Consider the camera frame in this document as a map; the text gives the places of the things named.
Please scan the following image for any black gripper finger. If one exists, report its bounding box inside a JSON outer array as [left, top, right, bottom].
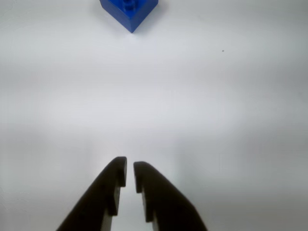
[[56, 156, 128, 231], [133, 161, 208, 231]]

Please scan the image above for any blue lego brick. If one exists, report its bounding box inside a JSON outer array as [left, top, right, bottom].
[[99, 0, 160, 34]]

